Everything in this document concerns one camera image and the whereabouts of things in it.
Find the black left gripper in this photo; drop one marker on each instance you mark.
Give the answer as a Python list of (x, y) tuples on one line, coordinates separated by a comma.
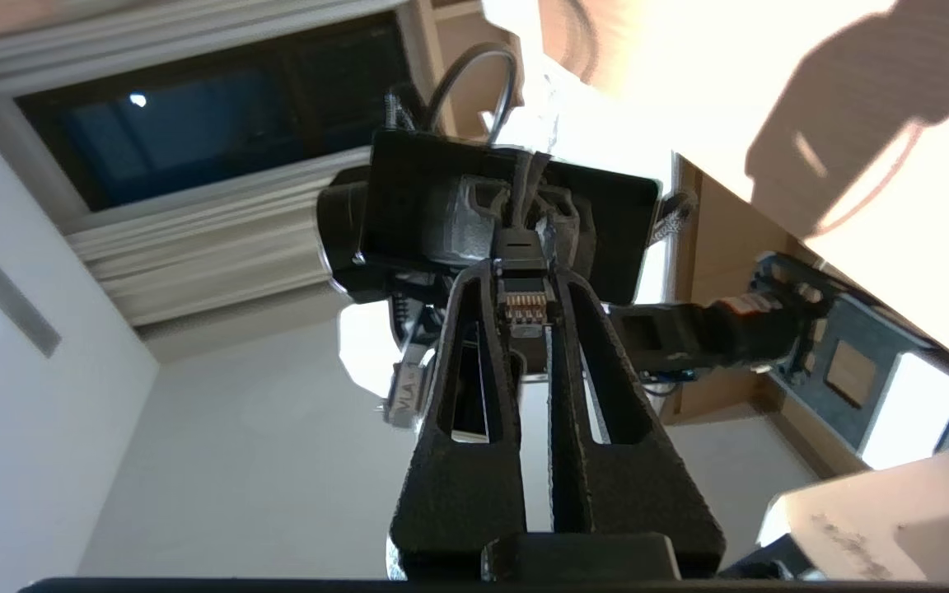
[(409, 206)]

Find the pale pleated curtain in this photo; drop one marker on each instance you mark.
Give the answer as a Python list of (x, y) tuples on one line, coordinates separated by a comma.
[(219, 247)]

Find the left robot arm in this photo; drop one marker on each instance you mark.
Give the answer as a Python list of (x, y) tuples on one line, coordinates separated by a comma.
[(689, 333)]

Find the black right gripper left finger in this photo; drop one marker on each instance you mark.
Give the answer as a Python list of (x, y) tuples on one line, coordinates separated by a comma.
[(462, 494)]

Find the dark glass window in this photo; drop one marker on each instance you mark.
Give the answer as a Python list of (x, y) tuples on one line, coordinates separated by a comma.
[(194, 123)]

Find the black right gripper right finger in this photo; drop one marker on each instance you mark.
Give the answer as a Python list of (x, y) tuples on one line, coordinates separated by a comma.
[(631, 494)]

